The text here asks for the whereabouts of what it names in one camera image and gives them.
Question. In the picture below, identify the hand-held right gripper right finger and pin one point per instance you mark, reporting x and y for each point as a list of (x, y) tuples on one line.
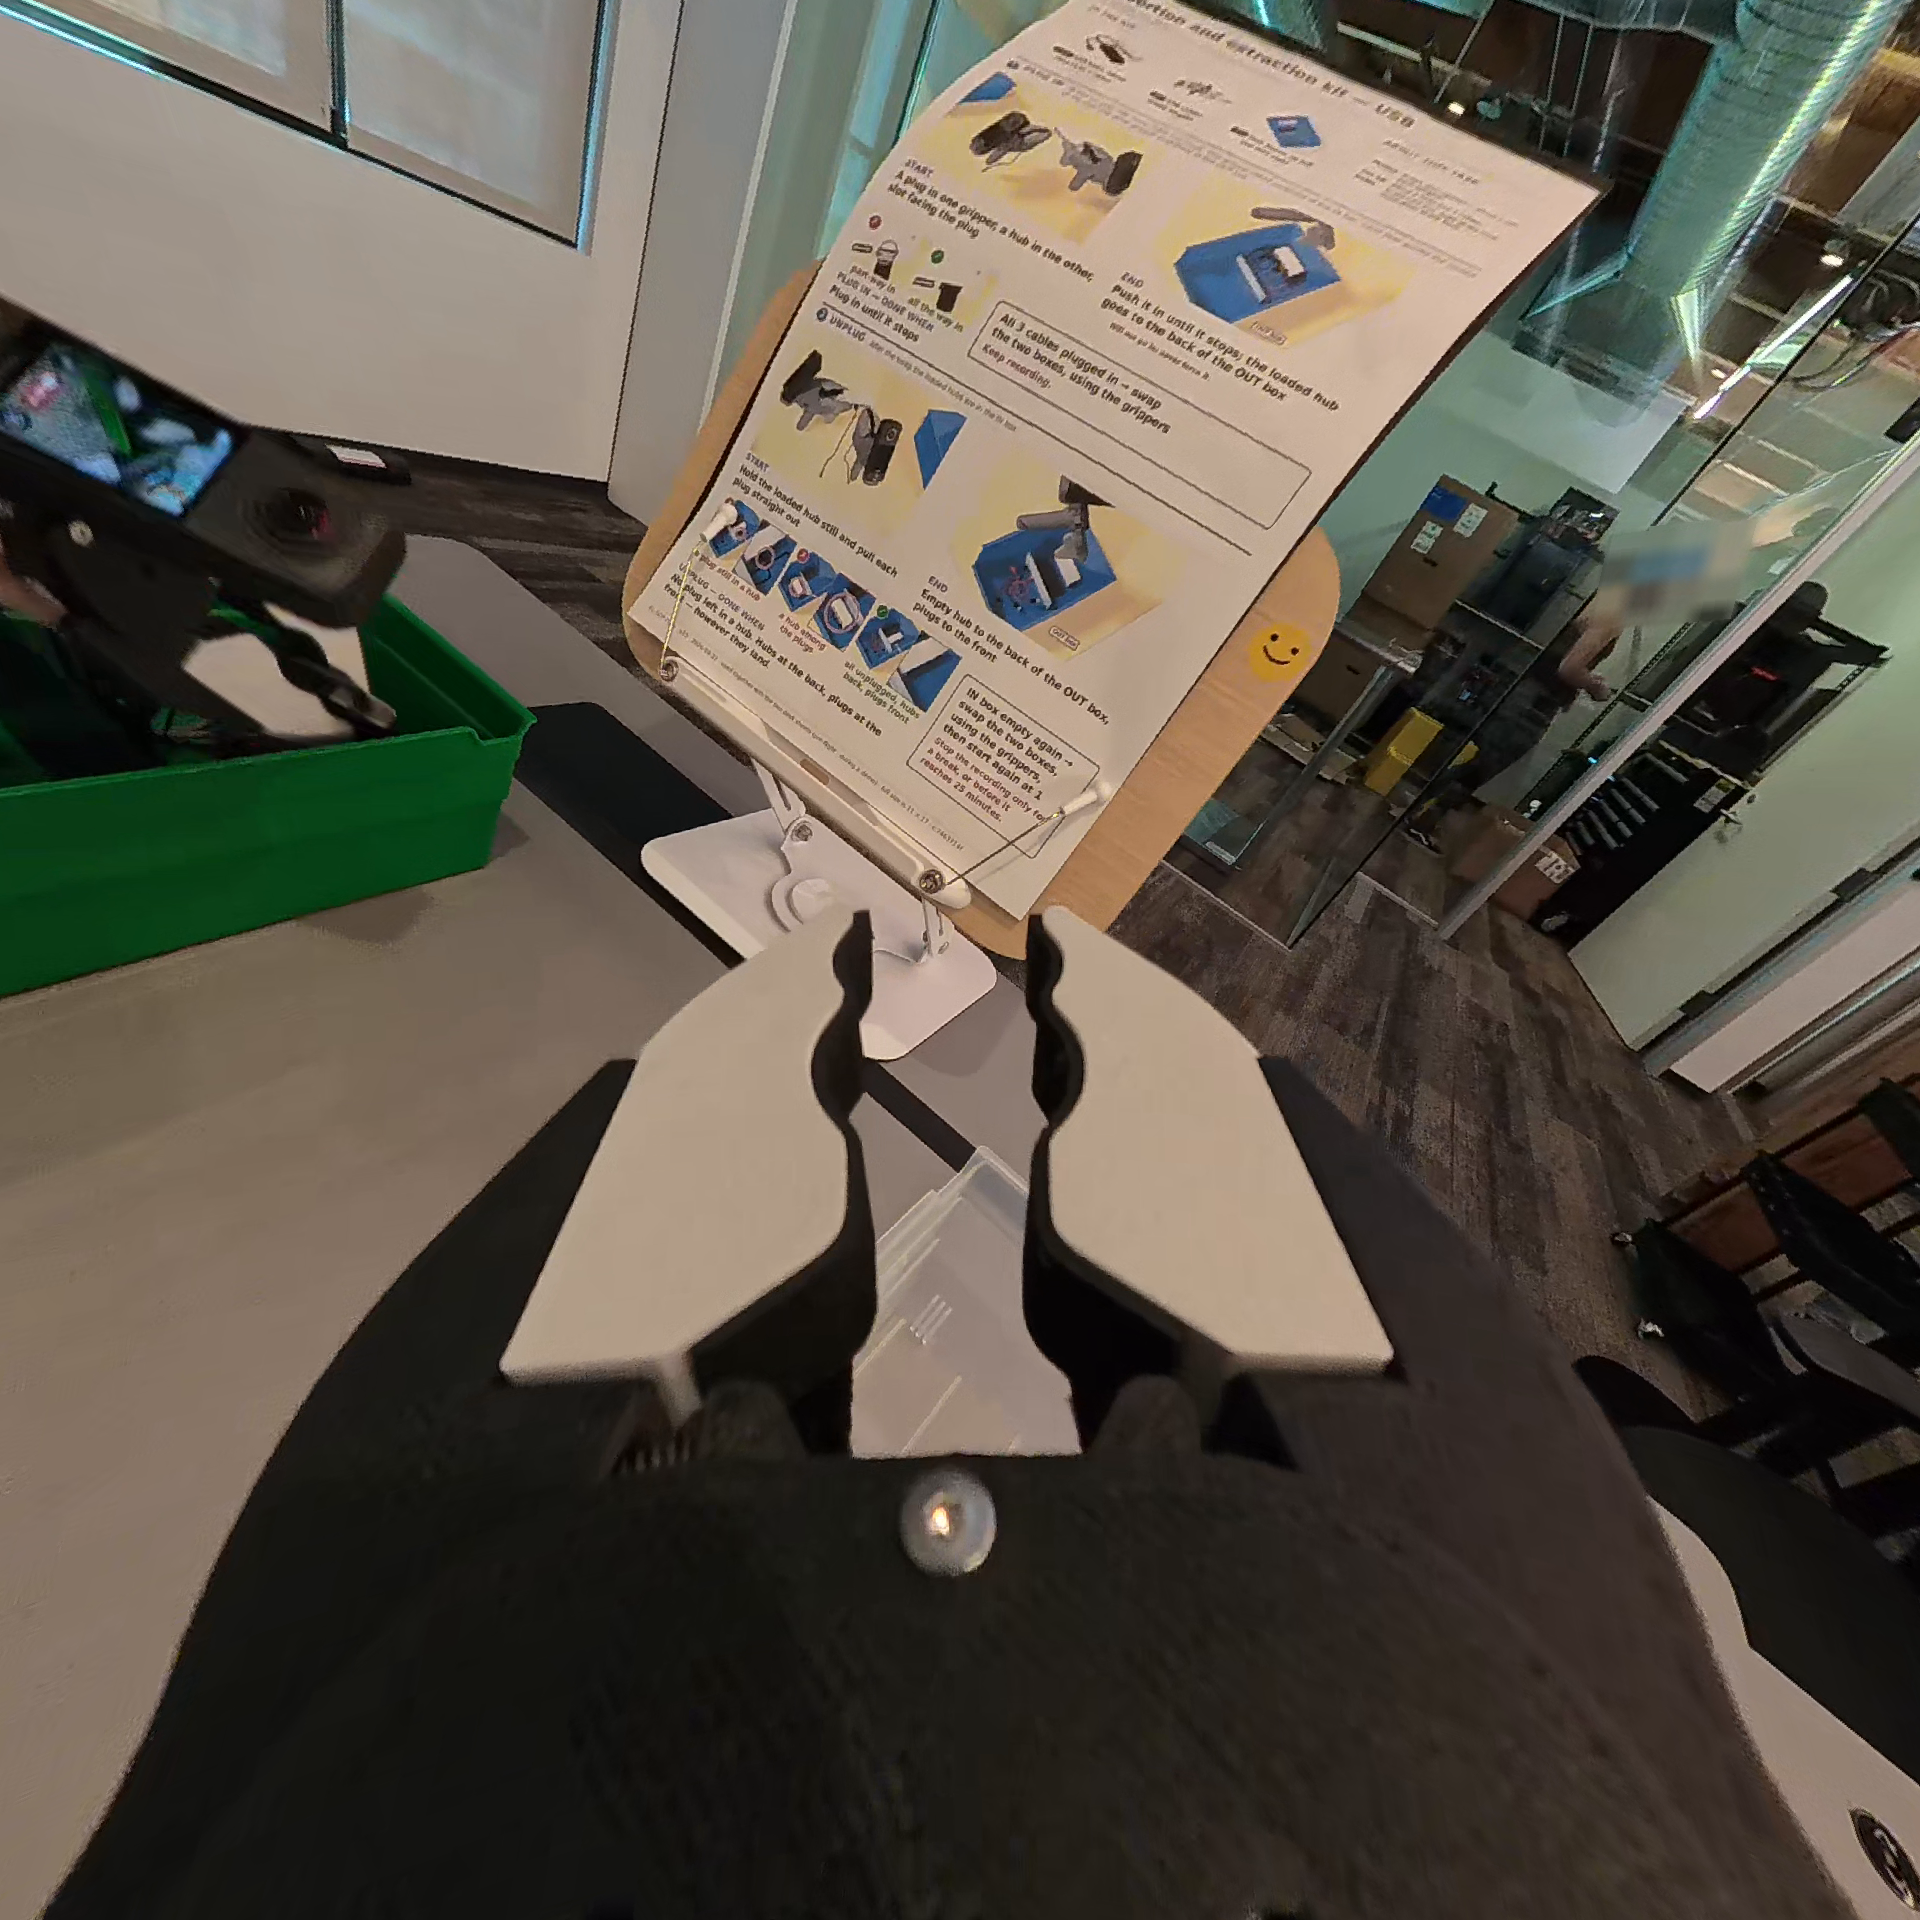
[(1216, 1198)]

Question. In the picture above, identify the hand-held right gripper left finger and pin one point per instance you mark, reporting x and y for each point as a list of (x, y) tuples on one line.
[(674, 1198)]

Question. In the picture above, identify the clear plastic box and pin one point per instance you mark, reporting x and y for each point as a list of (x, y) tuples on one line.
[(961, 1319)]

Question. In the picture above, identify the green plastic bin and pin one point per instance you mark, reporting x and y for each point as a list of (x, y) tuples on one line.
[(268, 855)]

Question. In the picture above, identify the instruction sheet on stand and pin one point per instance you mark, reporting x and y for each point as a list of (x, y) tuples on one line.
[(1200, 781)]

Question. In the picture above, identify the cardboard box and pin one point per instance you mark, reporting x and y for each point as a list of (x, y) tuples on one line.
[(1430, 564), (1508, 862)]

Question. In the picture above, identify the large glass window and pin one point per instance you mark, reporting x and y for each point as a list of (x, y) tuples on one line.
[(453, 88)]

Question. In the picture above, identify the yellow bin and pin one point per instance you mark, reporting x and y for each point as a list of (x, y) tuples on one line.
[(1403, 748)]

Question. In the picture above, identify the yellow smiley sticker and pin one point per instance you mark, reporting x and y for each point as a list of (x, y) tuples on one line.
[(1282, 654)]

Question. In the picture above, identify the printed instruction sheet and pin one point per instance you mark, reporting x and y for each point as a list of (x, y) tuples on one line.
[(1141, 493)]

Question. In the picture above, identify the silver ceiling duct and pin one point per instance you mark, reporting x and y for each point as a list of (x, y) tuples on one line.
[(1726, 134)]

